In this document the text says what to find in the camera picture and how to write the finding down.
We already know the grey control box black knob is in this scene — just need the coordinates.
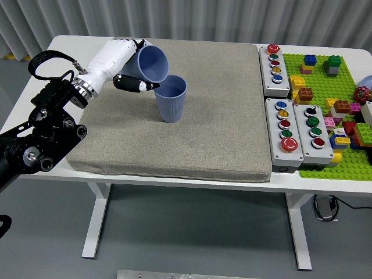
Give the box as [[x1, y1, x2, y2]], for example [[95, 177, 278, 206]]
[[292, 103, 334, 171]]

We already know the pale blue bowl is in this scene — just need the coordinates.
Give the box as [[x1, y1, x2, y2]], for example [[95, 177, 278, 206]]
[[359, 74, 372, 90]]

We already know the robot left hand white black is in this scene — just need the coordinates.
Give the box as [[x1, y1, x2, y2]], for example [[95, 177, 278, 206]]
[[76, 38, 160, 98]]

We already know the yellow black floor tape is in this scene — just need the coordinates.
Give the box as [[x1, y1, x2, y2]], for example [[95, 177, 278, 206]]
[[0, 53, 33, 62]]

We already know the black power cable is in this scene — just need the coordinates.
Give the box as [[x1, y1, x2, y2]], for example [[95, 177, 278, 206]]
[[313, 194, 372, 223]]

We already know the grey pleated curtain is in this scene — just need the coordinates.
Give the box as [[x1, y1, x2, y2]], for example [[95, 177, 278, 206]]
[[0, 0, 372, 60]]

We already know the red toy brick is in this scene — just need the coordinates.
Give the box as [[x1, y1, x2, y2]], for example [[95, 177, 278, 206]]
[[342, 121, 359, 137]]

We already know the blue ribbed plastic cup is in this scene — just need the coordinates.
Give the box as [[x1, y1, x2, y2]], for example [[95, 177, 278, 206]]
[[120, 45, 170, 84], [153, 74, 188, 123]]

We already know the magenta toy brick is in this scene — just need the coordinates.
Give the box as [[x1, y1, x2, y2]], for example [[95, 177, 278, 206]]
[[348, 102, 363, 116]]

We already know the grey power adapter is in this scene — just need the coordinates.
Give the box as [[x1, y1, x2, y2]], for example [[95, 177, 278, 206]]
[[316, 197, 334, 220]]

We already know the grey five-button control box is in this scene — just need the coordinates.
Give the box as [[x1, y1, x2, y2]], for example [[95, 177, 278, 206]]
[[257, 44, 291, 98], [264, 98, 305, 173]]

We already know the white box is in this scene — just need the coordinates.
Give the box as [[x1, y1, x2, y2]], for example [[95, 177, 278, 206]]
[[360, 101, 372, 124]]

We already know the green toy brick baseplate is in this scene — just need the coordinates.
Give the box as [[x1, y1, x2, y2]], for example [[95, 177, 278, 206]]
[[282, 53, 372, 181]]

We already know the white table leg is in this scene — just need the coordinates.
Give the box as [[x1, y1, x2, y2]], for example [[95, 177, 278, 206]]
[[81, 182, 112, 259], [284, 193, 314, 271]]

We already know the brown toy brick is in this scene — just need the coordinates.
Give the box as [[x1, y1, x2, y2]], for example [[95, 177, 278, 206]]
[[296, 87, 315, 105], [333, 99, 352, 115]]

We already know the grey-brown fabric mat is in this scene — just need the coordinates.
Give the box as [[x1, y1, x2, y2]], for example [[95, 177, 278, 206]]
[[66, 37, 273, 184]]

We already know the blue and yellow toy brick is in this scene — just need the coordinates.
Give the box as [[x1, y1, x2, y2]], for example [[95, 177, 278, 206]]
[[330, 134, 352, 151]]

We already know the large green toy brick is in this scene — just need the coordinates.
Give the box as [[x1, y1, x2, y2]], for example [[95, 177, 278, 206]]
[[352, 122, 372, 146]]

